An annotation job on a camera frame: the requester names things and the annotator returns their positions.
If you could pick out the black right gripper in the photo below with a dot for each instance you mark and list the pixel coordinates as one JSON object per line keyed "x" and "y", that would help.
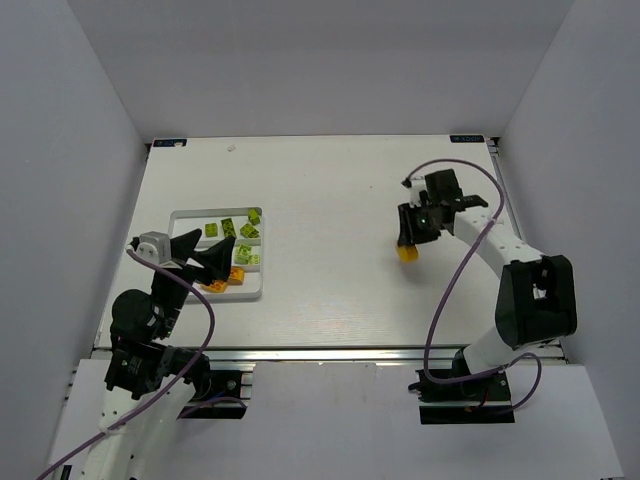
{"x": 410, "y": 230}

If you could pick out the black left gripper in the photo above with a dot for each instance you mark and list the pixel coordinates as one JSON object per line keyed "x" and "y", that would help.
{"x": 187, "y": 267}

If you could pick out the lime green upside-down square lego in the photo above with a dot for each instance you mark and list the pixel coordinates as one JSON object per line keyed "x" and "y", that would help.
{"x": 211, "y": 230}

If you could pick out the yellow long lego brick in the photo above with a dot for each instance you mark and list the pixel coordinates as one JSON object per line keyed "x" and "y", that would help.
{"x": 217, "y": 287}

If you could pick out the lime green long lego brick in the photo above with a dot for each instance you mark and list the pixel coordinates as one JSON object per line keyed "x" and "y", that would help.
{"x": 228, "y": 228}

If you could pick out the pale green small lego brick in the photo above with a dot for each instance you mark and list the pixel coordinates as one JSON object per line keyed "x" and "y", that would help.
{"x": 242, "y": 258}

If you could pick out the orange upside-down lego brick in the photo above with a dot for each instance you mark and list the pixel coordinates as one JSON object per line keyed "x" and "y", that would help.
{"x": 236, "y": 276}

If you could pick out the pale green upside-down square lego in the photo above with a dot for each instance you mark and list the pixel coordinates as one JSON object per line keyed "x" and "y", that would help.
{"x": 244, "y": 249}

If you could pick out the lime green curved studded lego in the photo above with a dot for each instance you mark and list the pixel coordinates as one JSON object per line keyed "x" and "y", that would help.
{"x": 249, "y": 231}

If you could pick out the yellow curved lego brick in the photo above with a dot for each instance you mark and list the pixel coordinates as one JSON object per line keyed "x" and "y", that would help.
{"x": 407, "y": 253}

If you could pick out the lime green small lego brick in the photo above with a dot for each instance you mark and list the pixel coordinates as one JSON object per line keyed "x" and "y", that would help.
{"x": 253, "y": 216}

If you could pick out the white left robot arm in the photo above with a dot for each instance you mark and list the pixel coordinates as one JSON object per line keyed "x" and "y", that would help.
{"x": 147, "y": 383}

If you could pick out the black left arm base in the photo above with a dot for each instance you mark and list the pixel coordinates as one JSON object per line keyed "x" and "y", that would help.
{"x": 217, "y": 398}

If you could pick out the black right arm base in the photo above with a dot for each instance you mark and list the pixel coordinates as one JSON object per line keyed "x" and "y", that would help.
{"x": 479, "y": 402}

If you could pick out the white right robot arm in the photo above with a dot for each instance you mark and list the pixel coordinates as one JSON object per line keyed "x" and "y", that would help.
{"x": 536, "y": 297}

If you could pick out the white sorting tray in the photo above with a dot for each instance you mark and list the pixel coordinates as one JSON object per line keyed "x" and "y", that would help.
{"x": 183, "y": 221}

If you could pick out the blue label sticker right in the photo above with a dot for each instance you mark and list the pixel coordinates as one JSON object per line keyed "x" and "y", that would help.
{"x": 467, "y": 138}

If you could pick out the blue label sticker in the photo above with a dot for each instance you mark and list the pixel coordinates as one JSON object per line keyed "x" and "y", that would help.
{"x": 169, "y": 143}
{"x": 467, "y": 138}

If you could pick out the blue label sticker left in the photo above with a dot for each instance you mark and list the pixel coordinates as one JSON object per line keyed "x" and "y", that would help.
{"x": 169, "y": 143}

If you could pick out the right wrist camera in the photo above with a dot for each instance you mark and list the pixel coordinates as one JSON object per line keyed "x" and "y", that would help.
{"x": 418, "y": 195}

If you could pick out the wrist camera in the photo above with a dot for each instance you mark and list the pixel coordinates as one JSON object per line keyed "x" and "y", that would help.
{"x": 151, "y": 249}
{"x": 418, "y": 195}

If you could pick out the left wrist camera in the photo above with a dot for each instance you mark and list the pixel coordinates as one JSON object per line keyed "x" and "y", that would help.
{"x": 151, "y": 249}

